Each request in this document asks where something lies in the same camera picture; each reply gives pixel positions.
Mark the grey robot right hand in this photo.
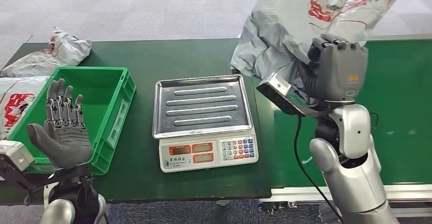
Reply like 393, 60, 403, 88
300, 33, 369, 103

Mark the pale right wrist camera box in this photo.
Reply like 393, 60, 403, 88
256, 72, 319, 118

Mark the small grey mailer package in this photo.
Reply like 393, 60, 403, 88
1, 26, 93, 78

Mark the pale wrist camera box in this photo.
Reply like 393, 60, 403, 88
256, 72, 319, 118
0, 140, 36, 183

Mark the white electronic scale steel tray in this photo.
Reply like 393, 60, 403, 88
152, 74, 260, 174

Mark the white mailer package red print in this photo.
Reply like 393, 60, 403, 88
0, 76, 50, 142

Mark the green plastic basket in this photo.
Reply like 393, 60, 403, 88
6, 66, 137, 176

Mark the green belt conveyor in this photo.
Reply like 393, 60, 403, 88
251, 35, 432, 218

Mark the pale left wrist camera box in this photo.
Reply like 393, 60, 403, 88
0, 140, 36, 183

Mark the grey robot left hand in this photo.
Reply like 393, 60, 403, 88
25, 78, 94, 170

